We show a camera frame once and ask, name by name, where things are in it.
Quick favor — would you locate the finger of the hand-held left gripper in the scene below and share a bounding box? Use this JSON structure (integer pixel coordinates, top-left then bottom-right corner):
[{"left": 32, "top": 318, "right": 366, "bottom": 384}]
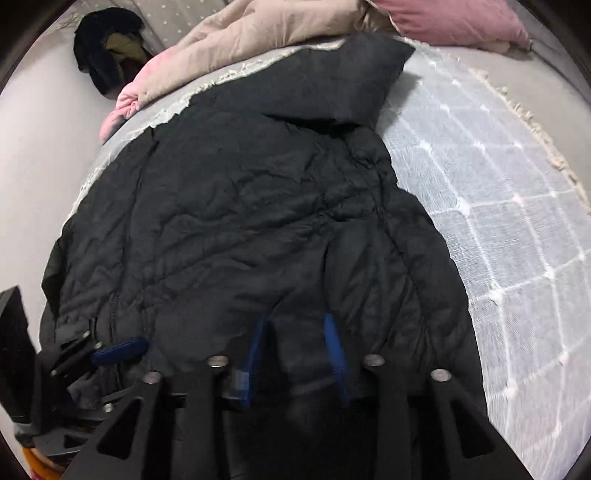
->
[
  {"left": 48, "top": 329, "right": 150, "bottom": 377},
  {"left": 32, "top": 390, "right": 141, "bottom": 462}
]

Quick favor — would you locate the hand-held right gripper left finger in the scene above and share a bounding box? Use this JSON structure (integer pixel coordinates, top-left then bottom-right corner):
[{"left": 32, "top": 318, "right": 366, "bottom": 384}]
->
[{"left": 60, "top": 316, "right": 269, "bottom": 480}]

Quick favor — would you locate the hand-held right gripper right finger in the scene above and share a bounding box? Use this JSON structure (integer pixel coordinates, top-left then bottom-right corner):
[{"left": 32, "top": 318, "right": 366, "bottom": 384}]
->
[{"left": 323, "top": 313, "right": 533, "bottom": 480}]

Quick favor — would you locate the black quilted jacket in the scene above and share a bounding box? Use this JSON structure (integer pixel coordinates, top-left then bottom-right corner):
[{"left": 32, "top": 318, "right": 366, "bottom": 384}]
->
[{"left": 39, "top": 32, "right": 491, "bottom": 480}]

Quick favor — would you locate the pile of dark clothes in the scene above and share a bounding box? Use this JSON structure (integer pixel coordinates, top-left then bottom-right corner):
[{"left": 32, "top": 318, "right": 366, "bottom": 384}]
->
[{"left": 74, "top": 7, "right": 156, "bottom": 100}]

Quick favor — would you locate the grey checked fringed blanket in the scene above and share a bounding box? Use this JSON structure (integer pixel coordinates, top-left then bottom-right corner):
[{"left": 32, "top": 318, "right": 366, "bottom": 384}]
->
[{"left": 69, "top": 36, "right": 591, "bottom": 464}]

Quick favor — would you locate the beige and pink comforter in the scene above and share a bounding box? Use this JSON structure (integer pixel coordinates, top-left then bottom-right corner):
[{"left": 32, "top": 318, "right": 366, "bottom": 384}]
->
[{"left": 99, "top": 0, "right": 403, "bottom": 142}]

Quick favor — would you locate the grey bed sheet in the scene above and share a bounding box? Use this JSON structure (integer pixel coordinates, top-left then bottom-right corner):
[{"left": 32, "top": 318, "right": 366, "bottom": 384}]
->
[{"left": 406, "top": 39, "right": 591, "bottom": 195}]

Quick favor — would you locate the grey dotted curtain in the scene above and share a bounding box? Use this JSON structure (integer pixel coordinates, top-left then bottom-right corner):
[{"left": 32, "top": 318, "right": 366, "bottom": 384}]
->
[{"left": 55, "top": 0, "right": 247, "bottom": 49}]

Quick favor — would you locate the pink pillow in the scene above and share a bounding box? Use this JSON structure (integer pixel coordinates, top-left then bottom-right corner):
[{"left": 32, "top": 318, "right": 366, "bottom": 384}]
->
[{"left": 373, "top": 0, "right": 533, "bottom": 52}]

